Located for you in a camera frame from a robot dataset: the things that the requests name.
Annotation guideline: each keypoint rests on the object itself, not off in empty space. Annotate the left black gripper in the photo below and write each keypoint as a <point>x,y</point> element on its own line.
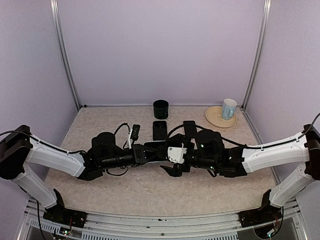
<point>138,150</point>

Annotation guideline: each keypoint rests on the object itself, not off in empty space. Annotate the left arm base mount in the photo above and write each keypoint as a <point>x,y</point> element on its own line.
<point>68,217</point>

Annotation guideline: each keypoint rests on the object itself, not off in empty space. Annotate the right aluminium frame post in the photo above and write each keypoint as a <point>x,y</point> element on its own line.
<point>258,53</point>

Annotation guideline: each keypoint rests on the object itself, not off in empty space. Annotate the light blue mug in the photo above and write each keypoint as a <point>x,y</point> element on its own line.
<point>228,108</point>

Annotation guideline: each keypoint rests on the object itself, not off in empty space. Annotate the left aluminium frame post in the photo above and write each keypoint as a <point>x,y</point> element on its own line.
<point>63,52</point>

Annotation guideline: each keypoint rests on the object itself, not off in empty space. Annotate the beige round plate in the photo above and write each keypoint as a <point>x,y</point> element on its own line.
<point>213,115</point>

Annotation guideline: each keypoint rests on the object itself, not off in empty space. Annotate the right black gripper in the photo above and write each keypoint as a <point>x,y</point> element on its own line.
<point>176,171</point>

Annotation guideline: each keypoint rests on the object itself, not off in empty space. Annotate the pink phone case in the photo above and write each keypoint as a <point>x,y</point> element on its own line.
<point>190,128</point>

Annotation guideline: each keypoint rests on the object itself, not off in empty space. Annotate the aluminium frame post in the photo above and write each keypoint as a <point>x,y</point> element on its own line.
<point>258,53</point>
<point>63,52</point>

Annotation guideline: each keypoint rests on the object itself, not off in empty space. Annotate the black phone case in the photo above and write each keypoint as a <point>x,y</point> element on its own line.
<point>159,130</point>

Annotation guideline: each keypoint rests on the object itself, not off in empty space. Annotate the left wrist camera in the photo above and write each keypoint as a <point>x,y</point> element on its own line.
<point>132,136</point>

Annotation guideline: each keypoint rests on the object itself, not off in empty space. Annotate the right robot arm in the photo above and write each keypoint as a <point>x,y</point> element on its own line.
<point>204,149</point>

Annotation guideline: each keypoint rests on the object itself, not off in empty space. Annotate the dark green cup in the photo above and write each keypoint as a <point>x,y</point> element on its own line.
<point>161,109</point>

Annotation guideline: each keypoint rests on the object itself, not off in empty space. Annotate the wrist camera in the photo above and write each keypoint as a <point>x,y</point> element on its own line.
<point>132,136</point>
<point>175,155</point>

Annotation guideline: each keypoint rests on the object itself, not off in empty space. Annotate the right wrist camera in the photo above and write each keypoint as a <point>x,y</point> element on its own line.
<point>175,155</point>

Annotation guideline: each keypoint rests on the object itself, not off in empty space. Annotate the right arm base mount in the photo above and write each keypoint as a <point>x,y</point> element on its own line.
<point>253,217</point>

